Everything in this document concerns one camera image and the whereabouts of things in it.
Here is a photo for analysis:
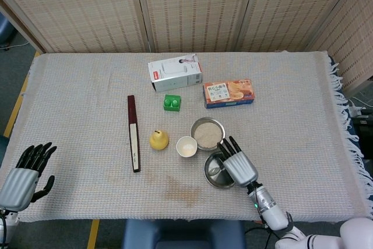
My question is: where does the dark red folded fan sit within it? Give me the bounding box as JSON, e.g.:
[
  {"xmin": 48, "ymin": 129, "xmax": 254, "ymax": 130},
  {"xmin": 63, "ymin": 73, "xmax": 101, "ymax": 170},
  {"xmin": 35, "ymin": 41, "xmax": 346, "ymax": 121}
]
[{"xmin": 126, "ymin": 94, "xmax": 143, "ymax": 173}]

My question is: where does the metal spoon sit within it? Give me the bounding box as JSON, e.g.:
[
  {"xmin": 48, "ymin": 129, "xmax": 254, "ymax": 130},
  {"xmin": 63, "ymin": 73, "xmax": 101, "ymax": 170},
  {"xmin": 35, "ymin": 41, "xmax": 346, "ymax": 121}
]
[{"xmin": 208, "ymin": 163, "xmax": 227, "ymax": 176}]

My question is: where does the white cable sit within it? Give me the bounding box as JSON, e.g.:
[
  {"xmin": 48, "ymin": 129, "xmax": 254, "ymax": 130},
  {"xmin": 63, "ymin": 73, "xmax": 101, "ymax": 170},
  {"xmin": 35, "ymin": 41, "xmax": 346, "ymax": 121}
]
[{"xmin": 348, "ymin": 90, "xmax": 373, "ymax": 108}]

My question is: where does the empty steel plate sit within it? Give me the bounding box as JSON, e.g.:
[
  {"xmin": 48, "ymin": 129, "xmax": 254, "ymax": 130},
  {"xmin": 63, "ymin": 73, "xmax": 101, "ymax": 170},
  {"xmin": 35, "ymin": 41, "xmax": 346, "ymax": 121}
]
[{"xmin": 203, "ymin": 150, "xmax": 237, "ymax": 190}]

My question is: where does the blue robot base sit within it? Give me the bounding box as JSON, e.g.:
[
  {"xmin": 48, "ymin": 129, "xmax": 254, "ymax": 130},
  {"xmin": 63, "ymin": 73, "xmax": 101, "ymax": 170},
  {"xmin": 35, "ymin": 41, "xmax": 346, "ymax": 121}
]
[{"xmin": 121, "ymin": 219, "xmax": 246, "ymax": 249}]

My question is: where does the steel bowl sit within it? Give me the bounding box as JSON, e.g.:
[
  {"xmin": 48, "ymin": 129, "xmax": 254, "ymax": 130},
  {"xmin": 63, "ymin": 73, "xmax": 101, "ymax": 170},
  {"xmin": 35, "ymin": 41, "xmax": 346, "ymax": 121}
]
[{"xmin": 189, "ymin": 117, "xmax": 227, "ymax": 151}]

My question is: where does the green toy building brick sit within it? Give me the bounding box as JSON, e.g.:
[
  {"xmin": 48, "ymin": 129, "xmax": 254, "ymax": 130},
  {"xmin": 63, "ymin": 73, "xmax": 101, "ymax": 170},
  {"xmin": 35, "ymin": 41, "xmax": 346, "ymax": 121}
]
[{"xmin": 163, "ymin": 94, "xmax": 182, "ymax": 113}]

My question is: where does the orange biscuit box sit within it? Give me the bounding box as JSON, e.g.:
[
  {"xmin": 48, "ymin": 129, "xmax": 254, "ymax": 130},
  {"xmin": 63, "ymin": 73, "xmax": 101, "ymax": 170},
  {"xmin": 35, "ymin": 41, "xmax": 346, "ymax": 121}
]
[{"xmin": 203, "ymin": 79, "xmax": 255, "ymax": 110}]

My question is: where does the white product carton box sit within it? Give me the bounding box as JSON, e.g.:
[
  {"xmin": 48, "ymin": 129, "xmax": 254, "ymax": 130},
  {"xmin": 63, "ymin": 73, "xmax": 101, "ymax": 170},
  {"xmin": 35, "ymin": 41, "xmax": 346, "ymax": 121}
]
[{"xmin": 147, "ymin": 54, "xmax": 203, "ymax": 93}]

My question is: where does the white paper cup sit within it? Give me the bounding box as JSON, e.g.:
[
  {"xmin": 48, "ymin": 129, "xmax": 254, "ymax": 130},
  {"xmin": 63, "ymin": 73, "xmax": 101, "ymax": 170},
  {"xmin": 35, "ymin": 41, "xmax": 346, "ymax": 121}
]
[{"xmin": 175, "ymin": 135, "xmax": 198, "ymax": 158}]

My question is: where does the yellow pear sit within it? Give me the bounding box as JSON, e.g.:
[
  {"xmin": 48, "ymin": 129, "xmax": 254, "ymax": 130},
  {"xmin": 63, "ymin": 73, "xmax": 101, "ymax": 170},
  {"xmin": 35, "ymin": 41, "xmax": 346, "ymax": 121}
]
[{"xmin": 149, "ymin": 129, "xmax": 170, "ymax": 152}]

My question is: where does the black device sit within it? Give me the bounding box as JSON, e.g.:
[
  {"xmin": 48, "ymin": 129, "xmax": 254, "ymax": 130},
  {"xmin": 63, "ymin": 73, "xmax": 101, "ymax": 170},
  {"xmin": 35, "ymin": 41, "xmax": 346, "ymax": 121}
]
[{"xmin": 351, "ymin": 108, "xmax": 373, "ymax": 156}]

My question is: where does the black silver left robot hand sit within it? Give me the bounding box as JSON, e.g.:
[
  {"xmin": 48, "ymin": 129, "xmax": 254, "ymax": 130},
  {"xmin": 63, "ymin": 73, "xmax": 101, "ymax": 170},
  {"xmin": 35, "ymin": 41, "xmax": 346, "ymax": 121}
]
[{"xmin": 0, "ymin": 142, "xmax": 58, "ymax": 212}]

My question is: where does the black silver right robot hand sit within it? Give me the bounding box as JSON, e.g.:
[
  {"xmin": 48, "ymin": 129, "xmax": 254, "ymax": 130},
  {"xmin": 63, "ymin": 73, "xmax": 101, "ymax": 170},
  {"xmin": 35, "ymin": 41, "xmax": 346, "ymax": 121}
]
[{"xmin": 216, "ymin": 135, "xmax": 259, "ymax": 188}]

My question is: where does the white woven tablecloth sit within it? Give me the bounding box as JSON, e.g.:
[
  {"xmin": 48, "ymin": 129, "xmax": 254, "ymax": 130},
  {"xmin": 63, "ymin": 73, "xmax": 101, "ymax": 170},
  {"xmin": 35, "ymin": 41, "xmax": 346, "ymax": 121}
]
[{"xmin": 0, "ymin": 50, "xmax": 373, "ymax": 223}]

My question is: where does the woven bamboo folding screen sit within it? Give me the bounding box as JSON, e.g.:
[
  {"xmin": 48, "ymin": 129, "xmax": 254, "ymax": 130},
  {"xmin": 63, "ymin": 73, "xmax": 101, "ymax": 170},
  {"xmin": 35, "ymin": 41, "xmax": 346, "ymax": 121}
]
[{"xmin": 0, "ymin": 0, "xmax": 373, "ymax": 98}]

